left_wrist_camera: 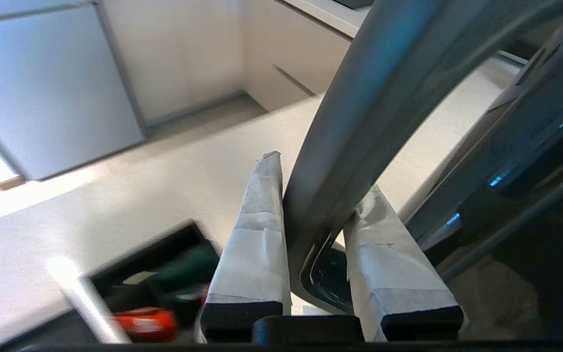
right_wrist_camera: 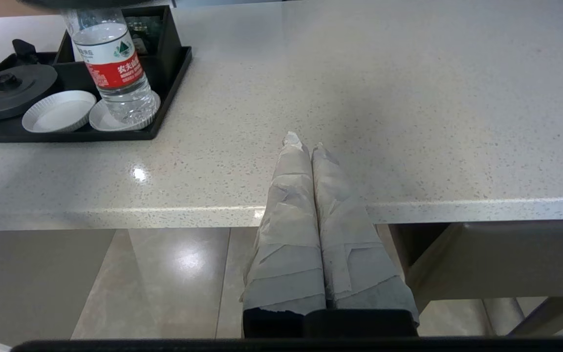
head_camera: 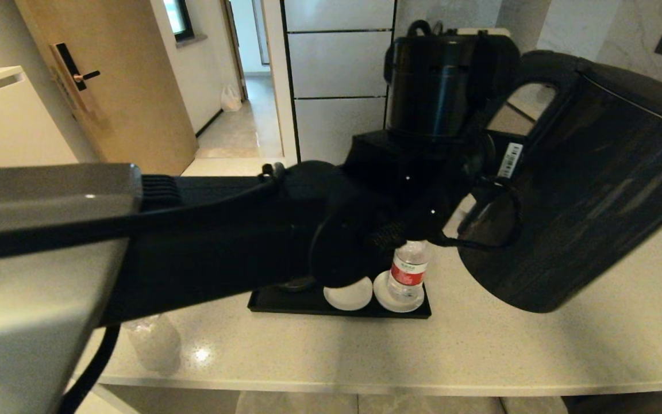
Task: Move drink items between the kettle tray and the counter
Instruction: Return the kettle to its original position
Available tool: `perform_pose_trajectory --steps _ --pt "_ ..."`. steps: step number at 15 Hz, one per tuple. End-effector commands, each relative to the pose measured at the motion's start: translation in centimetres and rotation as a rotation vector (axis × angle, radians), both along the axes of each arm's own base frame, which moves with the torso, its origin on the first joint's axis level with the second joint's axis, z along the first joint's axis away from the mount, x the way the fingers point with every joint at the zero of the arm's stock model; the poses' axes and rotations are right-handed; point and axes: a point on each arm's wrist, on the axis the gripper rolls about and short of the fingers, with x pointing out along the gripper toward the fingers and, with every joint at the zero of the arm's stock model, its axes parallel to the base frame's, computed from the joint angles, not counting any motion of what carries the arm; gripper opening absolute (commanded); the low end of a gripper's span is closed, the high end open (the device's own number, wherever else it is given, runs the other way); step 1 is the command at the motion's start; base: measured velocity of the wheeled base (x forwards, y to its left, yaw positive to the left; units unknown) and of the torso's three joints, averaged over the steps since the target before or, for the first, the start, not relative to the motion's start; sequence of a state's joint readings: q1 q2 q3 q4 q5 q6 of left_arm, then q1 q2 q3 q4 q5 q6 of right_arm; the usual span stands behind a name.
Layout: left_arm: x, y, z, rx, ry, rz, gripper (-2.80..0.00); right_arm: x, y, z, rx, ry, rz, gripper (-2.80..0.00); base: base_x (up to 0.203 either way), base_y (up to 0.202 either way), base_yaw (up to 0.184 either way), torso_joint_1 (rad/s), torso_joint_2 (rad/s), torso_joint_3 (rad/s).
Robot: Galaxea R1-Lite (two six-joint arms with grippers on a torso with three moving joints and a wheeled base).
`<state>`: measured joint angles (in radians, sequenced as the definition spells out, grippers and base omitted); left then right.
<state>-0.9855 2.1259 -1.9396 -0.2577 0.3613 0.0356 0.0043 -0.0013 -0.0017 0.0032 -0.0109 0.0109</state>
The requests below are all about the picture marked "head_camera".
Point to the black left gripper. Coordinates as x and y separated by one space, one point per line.
492 164

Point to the black electric kettle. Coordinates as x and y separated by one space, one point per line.
595 190

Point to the red-capped plastic water bottle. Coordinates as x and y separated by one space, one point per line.
408 270
156 345

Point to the black round kettle base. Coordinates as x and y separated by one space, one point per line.
296 284

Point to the beige kitchen base cabinets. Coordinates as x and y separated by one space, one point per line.
529 109

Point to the black serving tray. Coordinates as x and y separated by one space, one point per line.
411 313

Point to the white paper coaster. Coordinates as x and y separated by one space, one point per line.
380 299
348 300

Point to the silver refrigerator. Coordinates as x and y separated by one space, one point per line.
337 69

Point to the white tied plastic bag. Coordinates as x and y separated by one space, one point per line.
230 99

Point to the dark framed window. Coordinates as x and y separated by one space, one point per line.
177 17

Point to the light wooden door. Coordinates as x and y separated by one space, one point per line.
130 115

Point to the white cabinet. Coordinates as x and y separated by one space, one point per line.
9 132

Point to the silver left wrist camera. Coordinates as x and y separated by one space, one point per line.
480 31

